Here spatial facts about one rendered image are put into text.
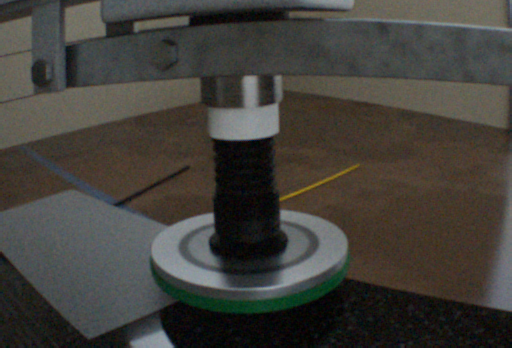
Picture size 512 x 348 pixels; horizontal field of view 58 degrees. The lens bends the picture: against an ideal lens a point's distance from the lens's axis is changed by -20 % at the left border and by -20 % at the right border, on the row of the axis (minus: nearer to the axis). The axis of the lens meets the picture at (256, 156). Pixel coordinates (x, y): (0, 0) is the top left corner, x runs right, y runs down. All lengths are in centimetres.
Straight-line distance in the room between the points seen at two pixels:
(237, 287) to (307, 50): 22
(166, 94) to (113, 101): 75
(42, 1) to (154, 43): 16
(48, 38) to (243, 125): 24
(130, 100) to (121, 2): 575
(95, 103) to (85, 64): 543
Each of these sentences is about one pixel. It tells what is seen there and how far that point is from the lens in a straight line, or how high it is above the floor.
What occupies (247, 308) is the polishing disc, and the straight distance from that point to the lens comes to 51.
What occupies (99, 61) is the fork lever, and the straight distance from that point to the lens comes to 56.
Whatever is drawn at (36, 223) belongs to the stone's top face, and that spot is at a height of 82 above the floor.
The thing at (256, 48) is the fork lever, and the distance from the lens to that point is 47.
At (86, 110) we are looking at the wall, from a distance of 595.
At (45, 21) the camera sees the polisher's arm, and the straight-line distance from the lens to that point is 58.
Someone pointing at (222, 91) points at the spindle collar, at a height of 104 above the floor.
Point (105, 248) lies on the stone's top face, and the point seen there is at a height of 82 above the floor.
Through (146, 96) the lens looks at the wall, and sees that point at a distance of 633.
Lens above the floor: 112
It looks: 15 degrees down
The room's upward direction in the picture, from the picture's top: 2 degrees counter-clockwise
